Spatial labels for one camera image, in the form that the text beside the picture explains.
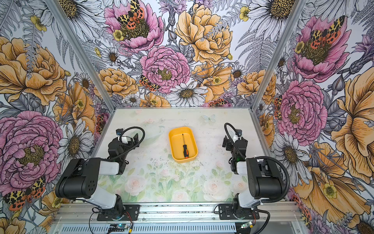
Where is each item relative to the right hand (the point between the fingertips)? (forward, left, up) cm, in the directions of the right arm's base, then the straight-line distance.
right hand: (232, 140), depth 94 cm
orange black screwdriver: (-5, +30, -4) cm, 31 cm away
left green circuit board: (-43, +63, -7) cm, 76 cm away
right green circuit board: (-44, +2, -8) cm, 45 cm away
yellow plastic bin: (+2, +32, -6) cm, 33 cm away
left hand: (+2, +65, +2) cm, 65 cm away
